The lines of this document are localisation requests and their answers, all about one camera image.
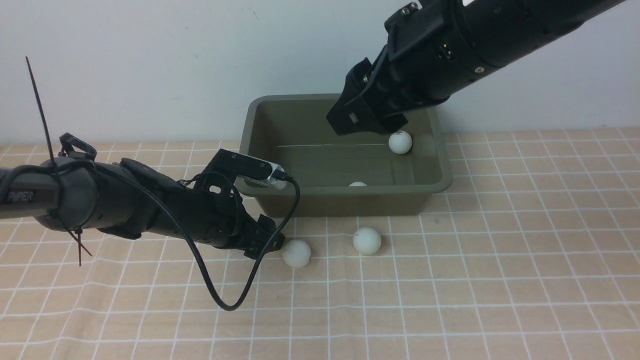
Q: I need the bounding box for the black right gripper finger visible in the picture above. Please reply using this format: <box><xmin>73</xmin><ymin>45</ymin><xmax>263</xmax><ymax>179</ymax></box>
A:
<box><xmin>372</xmin><ymin>113</ymin><xmax>409</xmax><ymax>134</ymax></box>
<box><xmin>326</xmin><ymin>97</ymin><xmax>381</xmax><ymax>136</ymax></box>

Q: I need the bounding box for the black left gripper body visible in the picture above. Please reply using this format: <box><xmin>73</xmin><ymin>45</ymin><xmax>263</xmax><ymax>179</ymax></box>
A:
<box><xmin>119</xmin><ymin>158</ymin><xmax>260</xmax><ymax>250</ymax></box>

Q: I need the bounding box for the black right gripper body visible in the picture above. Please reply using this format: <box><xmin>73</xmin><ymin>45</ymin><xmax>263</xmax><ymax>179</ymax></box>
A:
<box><xmin>343</xmin><ymin>0</ymin><xmax>499</xmax><ymax>121</ymax></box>

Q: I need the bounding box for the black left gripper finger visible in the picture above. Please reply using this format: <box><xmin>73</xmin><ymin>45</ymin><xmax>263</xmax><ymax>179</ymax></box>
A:
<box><xmin>243</xmin><ymin>235</ymin><xmax>286</xmax><ymax>260</ymax></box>
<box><xmin>257</xmin><ymin>214</ymin><xmax>278</xmax><ymax>239</ymax></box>

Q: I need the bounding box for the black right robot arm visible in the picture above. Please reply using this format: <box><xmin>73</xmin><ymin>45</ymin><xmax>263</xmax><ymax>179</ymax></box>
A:
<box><xmin>326</xmin><ymin>0</ymin><xmax>619</xmax><ymax>136</ymax></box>

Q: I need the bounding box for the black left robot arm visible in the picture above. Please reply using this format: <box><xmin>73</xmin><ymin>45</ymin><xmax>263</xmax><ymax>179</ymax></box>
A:
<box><xmin>1</xmin><ymin>157</ymin><xmax>276</xmax><ymax>259</ymax></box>

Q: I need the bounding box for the olive green plastic bin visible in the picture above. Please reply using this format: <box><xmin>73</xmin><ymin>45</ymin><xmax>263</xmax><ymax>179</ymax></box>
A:
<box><xmin>239</xmin><ymin>94</ymin><xmax>453</xmax><ymax>217</ymax></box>

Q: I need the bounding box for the black zip tie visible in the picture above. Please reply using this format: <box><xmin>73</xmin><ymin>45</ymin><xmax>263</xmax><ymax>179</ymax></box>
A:
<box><xmin>25</xmin><ymin>55</ymin><xmax>93</xmax><ymax>267</ymax></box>

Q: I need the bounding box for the left camera cable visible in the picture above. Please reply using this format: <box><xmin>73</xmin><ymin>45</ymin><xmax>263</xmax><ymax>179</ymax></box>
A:
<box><xmin>95</xmin><ymin>165</ymin><xmax>302</xmax><ymax>312</ymax></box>

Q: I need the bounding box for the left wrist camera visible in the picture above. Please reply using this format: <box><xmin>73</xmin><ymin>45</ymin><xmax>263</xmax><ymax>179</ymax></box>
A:
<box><xmin>204</xmin><ymin>149</ymin><xmax>291</xmax><ymax>191</ymax></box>

